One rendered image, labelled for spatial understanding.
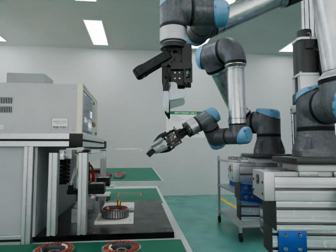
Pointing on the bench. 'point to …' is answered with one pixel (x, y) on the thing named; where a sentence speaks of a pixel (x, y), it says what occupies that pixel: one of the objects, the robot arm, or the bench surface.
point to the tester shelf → (50, 140)
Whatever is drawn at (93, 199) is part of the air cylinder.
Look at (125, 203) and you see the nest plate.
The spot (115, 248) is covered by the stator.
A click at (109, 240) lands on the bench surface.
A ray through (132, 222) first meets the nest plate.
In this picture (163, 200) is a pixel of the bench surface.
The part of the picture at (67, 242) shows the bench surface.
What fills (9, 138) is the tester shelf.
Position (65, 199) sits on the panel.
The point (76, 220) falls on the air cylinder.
